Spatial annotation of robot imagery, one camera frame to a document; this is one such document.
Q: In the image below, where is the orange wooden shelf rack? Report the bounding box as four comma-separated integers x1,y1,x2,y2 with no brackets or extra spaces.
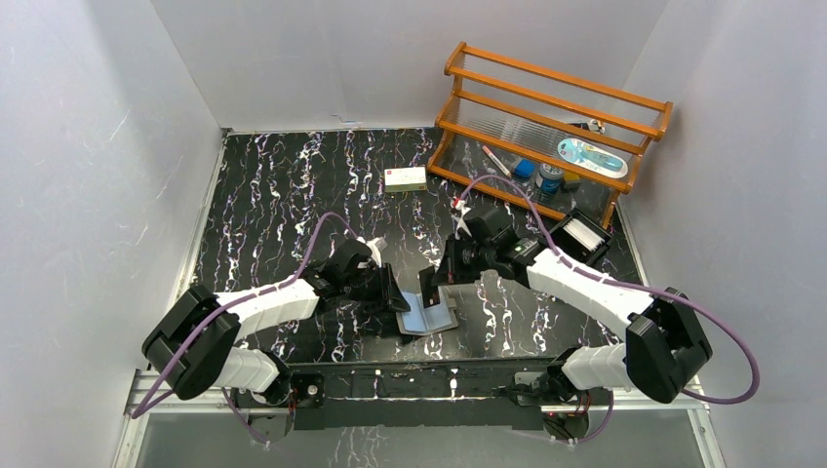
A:
426,42,673,226

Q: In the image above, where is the grey card holder wallet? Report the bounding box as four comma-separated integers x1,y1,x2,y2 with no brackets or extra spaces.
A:
397,286,458,336

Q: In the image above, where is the yellow black small block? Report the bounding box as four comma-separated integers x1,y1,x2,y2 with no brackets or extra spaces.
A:
562,172,582,192

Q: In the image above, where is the purple cable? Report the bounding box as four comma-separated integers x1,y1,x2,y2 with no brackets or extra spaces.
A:
131,212,353,421
456,174,762,407

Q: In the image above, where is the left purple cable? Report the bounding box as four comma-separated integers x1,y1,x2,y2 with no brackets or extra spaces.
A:
131,212,353,421

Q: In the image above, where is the blister pack blue tool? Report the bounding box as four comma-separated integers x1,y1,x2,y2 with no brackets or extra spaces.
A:
557,138,629,179

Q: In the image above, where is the dark credit card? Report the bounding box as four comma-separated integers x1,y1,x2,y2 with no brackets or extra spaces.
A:
418,265,441,308

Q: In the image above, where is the blue small block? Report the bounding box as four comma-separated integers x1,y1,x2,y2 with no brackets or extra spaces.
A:
511,159,535,179

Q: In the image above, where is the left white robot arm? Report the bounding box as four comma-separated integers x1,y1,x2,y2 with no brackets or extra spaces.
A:
141,238,411,406

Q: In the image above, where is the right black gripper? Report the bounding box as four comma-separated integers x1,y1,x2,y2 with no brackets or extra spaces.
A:
433,232,495,285

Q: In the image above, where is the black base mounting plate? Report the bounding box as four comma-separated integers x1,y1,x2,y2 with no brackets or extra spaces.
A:
292,357,580,431

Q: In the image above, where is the white small cardboard box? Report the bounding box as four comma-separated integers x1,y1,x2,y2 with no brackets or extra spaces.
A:
383,167,427,193

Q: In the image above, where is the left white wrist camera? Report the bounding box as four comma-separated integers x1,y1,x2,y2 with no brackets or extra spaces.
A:
365,237,387,266

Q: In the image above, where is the black card tray box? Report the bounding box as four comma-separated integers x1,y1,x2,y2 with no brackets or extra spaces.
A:
549,208,612,266

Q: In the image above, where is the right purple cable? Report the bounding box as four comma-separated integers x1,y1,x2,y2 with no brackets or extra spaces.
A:
456,174,762,407

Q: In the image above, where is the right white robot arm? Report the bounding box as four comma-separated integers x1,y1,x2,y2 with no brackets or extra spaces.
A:
430,201,712,404

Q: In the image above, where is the white marker pen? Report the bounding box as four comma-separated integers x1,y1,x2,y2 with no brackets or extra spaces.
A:
482,145,512,177

